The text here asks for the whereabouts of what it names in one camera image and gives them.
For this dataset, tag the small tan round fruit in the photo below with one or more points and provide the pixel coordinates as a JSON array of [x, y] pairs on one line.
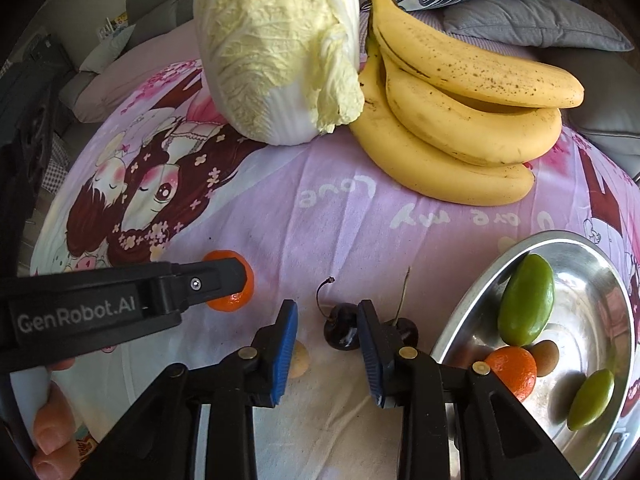
[[300, 360], [545, 357]]

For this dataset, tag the pink pillow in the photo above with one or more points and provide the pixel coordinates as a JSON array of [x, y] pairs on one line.
[[130, 75]]

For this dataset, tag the dark furniture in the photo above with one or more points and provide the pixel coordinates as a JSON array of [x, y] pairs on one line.
[[30, 110]]

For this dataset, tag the printed cartoon bedsheet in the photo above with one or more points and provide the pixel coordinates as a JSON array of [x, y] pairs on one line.
[[350, 220]]

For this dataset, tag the large green oval fruit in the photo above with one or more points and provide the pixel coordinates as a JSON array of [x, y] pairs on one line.
[[525, 300]]

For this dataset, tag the orange tangerine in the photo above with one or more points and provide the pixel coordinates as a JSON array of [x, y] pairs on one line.
[[515, 367], [227, 304]]

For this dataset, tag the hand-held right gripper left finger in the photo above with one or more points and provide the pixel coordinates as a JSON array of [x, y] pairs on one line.
[[285, 355]]

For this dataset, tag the small green oval fruit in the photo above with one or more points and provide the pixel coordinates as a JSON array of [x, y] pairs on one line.
[[590, 400]]

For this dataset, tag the dark red cherry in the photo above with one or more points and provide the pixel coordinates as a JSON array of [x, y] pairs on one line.
[[407, 331], [340, 330]]

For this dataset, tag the napa cabbage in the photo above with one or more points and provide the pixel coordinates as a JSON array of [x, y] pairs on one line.
[[265, 50]]

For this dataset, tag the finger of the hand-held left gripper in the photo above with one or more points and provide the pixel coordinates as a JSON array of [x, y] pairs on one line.
[[220, 280]]

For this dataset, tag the person's left hand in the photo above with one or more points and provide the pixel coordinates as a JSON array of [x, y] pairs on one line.
[[55, 430]]

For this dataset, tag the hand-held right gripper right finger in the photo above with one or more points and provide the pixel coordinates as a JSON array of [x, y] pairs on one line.
[[372, 355]]

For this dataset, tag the yellow banana bunch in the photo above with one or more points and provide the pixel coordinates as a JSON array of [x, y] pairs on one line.
[[450, 125]]

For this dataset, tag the metal plate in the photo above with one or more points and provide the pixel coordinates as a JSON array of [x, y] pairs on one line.
[[585, 320]]

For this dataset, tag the grey pillow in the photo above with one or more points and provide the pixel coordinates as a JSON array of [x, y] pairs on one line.
[[525, 20], [610, 100]]

